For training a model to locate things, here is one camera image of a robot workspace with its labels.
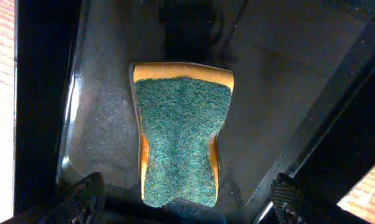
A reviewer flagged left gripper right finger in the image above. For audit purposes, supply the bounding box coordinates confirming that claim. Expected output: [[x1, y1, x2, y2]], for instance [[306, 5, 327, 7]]
[[270, 173, 312, 224]]

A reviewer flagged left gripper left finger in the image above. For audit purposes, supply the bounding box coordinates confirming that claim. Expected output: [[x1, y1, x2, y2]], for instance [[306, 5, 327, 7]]
[[4, 172, 105, 224]]

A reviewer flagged green yellow sponge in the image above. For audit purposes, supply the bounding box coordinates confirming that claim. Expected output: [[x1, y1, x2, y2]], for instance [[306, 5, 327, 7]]
[[132, 62, 234, 207]]

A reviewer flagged black rectangular tray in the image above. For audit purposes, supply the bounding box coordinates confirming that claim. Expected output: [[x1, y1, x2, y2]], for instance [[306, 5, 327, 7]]
[[13, 1, 375, 223]]

